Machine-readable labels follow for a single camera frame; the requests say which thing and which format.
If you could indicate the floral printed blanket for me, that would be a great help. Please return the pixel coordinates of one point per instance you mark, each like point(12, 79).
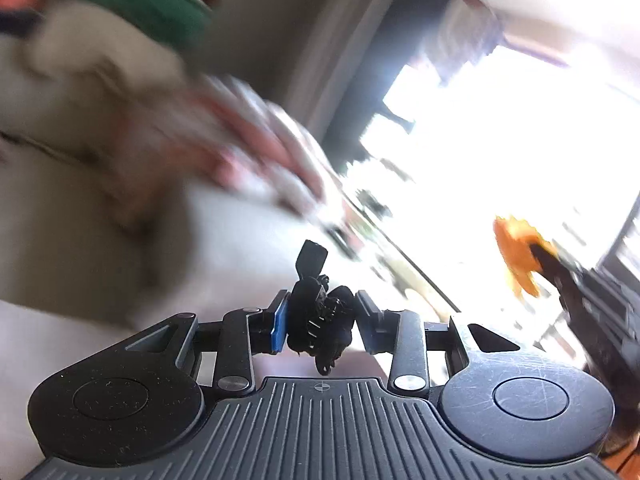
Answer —
point(240, 145)

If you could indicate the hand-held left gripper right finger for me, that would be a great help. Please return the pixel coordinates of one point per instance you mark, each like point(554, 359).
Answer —
point(369, 320)

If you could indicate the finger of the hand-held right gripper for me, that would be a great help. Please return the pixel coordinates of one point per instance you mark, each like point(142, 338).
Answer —
point(549, 259)

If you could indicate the orange fabric piece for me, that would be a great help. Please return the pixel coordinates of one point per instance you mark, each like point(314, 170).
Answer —
point(517, 245)

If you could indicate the beige curtain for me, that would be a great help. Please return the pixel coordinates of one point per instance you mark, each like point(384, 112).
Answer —
point(360, 35)

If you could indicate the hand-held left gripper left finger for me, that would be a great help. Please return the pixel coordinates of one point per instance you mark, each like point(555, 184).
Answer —
point(279, 322)

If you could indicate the beige pillow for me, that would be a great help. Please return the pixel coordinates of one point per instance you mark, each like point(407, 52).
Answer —
point(110, 55)

